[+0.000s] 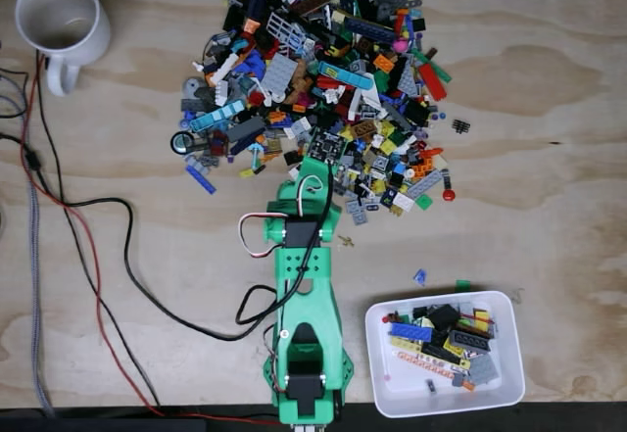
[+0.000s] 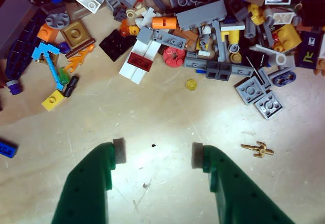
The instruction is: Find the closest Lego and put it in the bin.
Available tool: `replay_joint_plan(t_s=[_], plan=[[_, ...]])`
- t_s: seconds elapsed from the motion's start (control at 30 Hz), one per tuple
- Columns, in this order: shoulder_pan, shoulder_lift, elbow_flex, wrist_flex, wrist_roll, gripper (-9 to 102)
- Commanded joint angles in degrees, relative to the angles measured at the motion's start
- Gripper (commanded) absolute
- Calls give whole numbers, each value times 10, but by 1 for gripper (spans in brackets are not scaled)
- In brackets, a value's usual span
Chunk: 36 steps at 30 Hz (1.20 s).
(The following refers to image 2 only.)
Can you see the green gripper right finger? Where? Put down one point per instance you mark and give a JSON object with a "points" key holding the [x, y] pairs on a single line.
{"points": [[238, 191]]}

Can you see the orange cylinder piece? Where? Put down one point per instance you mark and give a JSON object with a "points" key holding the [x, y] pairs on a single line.
{"points": [[164, 23]]}

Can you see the light blue pixel pickaxe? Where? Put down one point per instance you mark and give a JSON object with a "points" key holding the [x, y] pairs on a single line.
{"points": [[50, 64]]}

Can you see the orange flame Lego piece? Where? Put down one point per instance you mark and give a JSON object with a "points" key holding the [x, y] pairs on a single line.
{"points": [[78, 58]]}

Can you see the transparent green piece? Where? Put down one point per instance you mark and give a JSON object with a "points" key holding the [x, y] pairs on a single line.
{"points": [[63, 76]]}

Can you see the grey sloped long brick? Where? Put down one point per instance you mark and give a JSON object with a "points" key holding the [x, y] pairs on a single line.
{"points": [[201, 15]]}

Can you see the white two-stud plate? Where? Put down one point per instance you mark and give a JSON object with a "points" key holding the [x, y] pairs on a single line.
{"points": [[86, 1]]}

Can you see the black printed tile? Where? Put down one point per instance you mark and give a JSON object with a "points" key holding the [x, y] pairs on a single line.
{"points": [[309, 51]]}

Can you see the gold square tile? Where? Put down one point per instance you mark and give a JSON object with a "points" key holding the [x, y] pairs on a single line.
{"points": [[75, 34]]}

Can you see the dark blue curved hull piece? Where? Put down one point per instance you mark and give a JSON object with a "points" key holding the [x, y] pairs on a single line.
{"points": [[21, 51]]}

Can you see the dark grey window brick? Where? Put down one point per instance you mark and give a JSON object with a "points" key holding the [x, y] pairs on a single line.
{"points": [[219, 70]]}

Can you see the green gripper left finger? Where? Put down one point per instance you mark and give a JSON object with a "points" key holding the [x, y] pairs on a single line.
{"points": [[86, 183]]}

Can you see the black Technic pin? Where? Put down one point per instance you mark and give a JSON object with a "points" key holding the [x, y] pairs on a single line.
{"points": [[70, 86]]}

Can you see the brown bar piece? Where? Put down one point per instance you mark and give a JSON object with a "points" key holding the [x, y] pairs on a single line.
{"points": [[80, 48]]}

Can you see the blue flat Lego plate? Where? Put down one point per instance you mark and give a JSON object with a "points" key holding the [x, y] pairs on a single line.
{"points": [[7, 148]]}

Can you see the orange small brick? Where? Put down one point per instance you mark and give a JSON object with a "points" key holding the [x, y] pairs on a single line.
{"points": [[47, 33]]}

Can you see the grey round plate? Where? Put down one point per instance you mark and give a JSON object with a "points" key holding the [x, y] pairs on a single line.
{"points": [[57, 20]]}

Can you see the red round plate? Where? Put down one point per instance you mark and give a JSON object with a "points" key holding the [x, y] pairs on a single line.
{"points": [[174, 56]]}

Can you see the grey square plate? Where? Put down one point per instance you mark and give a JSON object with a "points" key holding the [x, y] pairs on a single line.
{"points": [[269, 104], [251, 90]]}

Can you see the dark red small plate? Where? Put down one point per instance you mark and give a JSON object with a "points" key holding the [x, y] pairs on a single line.
{"points": [[139, 61]]}

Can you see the yellow small square brick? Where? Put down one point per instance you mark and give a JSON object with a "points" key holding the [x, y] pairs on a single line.
{"points": [[52, 100]]}

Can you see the black square plate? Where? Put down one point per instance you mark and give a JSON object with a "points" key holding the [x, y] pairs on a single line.
{"points": [[115, 45]]}

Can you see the blue Technic connector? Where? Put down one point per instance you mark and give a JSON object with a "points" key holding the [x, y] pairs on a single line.
{"points": [[285, 78]]}

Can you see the yellow two-by-two brick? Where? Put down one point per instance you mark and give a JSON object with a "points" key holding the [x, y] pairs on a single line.
{"points": [[287, 38]]}

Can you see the transparent yellow round stud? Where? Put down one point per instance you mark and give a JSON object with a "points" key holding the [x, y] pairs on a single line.
{"points": [[191, 85]]}

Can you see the grey long studded plate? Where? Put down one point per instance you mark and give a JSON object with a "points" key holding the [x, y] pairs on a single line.
{"points": [[169, 39]]}

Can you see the gold trident Lego piece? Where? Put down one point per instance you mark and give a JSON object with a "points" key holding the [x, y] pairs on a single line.
{"points": [[257, 149]]}

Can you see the white long brick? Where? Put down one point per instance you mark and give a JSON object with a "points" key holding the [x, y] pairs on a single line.
{"points": [[138, 64]]}

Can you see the large grey long brick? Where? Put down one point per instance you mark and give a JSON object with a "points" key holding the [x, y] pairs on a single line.
{"points": [[12, 20]]}

